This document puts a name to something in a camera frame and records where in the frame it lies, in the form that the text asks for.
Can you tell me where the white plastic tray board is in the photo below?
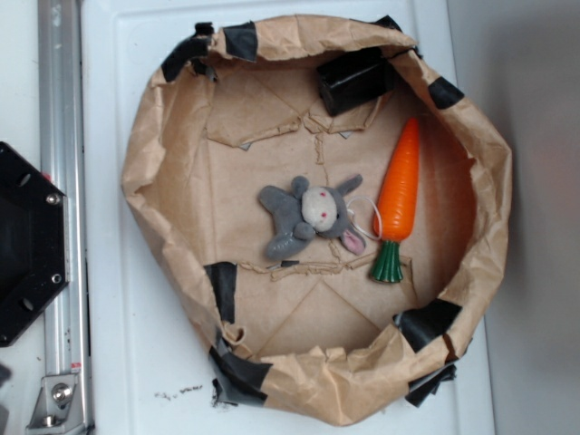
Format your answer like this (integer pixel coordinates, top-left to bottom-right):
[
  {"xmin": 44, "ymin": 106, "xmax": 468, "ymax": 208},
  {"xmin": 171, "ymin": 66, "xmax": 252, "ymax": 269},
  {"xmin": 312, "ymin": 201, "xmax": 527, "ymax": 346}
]
[{"xmin": 80, "ymin": 0, "xmax": 498, "ymax": 435}]

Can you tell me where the metal corner bracket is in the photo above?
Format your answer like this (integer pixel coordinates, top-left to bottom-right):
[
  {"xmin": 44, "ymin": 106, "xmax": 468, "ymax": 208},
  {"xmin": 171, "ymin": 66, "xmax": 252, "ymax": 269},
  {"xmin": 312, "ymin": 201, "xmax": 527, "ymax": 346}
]
[{"xmin": 25, "ymin": 373, "xmax": 84, "ymax": 434}]

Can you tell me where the orange plastic toy carrot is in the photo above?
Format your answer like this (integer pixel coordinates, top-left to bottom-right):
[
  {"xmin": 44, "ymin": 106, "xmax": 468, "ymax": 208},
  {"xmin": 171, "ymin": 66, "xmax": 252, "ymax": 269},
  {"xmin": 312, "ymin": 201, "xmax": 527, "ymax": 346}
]
[{"xmin": 371, "ymin": 118, "xmax": 420, "ymax": 283}]

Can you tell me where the black rectangular block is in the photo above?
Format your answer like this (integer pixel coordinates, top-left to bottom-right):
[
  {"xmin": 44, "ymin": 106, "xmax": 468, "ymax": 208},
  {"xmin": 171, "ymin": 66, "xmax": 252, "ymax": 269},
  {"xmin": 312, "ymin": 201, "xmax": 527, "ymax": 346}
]
[{"xmin": 316, "ymin": 47, "xmax": 396, "ymax": 116}]

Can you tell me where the gray plush bunny toy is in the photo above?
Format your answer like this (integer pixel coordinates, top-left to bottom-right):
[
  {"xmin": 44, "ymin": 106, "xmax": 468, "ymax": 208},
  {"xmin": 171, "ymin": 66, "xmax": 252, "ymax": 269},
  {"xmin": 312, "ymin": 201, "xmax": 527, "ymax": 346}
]
[{"xmin": 258, "ymin": 174, "xmax": 366, "ymax": 261}]

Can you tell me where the brown paper bag bin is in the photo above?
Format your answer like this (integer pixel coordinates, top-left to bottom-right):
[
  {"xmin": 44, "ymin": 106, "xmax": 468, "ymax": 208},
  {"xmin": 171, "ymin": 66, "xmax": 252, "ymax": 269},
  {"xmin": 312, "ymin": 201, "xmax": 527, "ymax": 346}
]
[{"xmin": 122, "ymin": 15, "xmax": 512, "ymax": 426}]

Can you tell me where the aluminum extrusion rail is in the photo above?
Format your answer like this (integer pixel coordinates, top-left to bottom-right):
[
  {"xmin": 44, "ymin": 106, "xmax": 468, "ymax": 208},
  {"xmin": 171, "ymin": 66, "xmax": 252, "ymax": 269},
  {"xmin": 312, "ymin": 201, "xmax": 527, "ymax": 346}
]
[{"xmin": 37, "ymin": 1, "xmax": 94, "ymax": 434}]

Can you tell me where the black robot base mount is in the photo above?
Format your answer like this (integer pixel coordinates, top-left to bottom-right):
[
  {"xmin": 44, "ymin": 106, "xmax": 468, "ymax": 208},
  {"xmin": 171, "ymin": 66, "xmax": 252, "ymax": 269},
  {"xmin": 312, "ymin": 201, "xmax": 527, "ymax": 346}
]
[{"xmin": 1, "ymin": 142, "xmax": 68, "ymax": 348}]

